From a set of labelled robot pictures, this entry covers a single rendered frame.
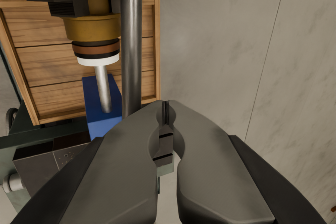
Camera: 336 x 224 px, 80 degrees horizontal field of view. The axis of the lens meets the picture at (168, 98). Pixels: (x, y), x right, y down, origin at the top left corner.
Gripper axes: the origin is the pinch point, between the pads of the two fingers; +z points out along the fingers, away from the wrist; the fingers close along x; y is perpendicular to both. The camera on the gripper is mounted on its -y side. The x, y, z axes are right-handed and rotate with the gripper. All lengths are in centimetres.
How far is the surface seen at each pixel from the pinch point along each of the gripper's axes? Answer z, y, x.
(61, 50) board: 38.7, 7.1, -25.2
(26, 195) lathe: 29, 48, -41
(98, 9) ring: 20.6, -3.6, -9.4
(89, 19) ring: 18.6, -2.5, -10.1
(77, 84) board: 39.5, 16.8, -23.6
